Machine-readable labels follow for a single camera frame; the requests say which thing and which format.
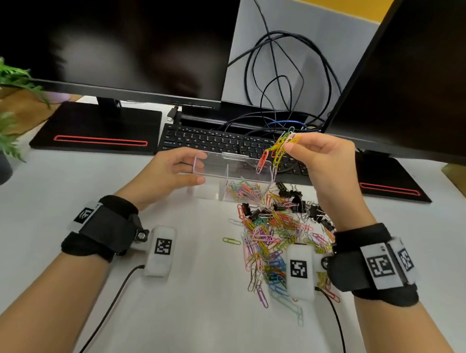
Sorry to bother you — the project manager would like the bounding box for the person's left hand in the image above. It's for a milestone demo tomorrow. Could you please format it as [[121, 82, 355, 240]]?
[[113, 143, 209, 216]]

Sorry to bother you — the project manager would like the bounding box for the person's right hand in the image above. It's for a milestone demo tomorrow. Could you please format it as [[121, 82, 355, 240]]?
[[278, 130, 382, 234]]

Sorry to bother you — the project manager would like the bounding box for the pile of black binder clips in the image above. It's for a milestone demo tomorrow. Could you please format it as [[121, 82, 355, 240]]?
[[240, 179, 339, 233]]

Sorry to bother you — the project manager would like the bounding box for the clear plastic divided box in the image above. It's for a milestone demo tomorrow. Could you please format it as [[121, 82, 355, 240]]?
[[191, 150, 278, 205]]

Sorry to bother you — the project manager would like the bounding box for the small bunch of paper clips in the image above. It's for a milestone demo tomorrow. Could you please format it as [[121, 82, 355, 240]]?
[[255, 124, 303, 178]]

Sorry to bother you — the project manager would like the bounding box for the heap of sorted paper clips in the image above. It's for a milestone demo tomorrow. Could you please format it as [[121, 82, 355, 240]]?
[[225, 178, 272, 204]]

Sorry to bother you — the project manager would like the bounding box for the pile of colourful paper clips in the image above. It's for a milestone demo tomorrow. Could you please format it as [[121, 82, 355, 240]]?
[[222, 199, 347, 330]]

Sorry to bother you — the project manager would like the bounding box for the person's left forearm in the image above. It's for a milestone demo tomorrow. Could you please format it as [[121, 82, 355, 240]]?
[[0, 247, 111, 353]]

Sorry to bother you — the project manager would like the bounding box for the black keyboard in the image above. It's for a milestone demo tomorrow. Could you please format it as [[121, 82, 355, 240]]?
[[156, 123, 318, 186]]

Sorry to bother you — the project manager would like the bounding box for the black monitor stand red stripe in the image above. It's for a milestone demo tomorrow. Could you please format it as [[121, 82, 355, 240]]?
[[29, 93, 164, 157], [352, 149, 435, 204]]

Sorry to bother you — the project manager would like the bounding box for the grey desk partition panel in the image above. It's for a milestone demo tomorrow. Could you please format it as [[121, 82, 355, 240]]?
[[221, 0, 383, 114]]

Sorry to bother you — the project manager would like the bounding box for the lilac cup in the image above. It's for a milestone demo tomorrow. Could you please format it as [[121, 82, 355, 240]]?
[[44, 91, 71, 105]]

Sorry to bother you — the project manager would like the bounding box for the black computer monitor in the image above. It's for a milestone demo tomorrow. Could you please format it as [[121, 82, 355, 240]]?
[[0, 0, 243, 111], [320, 0, 466, 168]]

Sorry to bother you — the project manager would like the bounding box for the green plant in black pot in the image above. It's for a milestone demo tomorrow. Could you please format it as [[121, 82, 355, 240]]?
[[0, 56, 53, 195]]

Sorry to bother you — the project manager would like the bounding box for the blue cable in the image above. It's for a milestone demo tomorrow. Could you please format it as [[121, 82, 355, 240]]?
[[265, 120, 309, 131]]

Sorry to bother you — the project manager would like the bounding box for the black left wrist strap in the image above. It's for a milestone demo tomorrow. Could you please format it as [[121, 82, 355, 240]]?
[[60, 192, 151, 265]]

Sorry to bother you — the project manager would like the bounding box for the black wrist strap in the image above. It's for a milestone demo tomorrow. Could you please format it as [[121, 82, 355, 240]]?
[[60, 192, 151, 265], [325, 220, 424, 308]]

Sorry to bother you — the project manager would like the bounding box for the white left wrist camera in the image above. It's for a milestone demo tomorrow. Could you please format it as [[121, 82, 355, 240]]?
[[141, 224, 177, 279]]

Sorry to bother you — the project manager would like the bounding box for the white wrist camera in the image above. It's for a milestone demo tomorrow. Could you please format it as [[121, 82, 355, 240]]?
[[141, 224, 177, 279], [284, 242, 319, 303]]

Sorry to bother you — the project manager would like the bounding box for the black right wrist strap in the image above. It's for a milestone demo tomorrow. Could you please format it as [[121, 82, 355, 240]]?
[[325, 220, 424, 308]]

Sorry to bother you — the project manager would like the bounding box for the bundle of black cables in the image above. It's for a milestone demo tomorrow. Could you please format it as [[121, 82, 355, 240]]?
[[223, 0, 348, 144]]

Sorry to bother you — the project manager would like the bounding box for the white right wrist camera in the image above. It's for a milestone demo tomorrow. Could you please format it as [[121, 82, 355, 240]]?
[[284, 242, 319, 303]]

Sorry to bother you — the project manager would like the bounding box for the black left camera cable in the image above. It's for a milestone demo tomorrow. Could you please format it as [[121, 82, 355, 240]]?
[[75, 260, 146, 353]]

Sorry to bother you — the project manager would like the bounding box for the black camera cable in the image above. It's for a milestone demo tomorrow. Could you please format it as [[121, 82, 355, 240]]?
[[311, 286, 352, 353], [75, 260, 146, 353]]

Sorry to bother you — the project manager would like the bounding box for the black right camera cable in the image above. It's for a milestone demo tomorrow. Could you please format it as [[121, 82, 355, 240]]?
[[311, 286, 352, 353]]

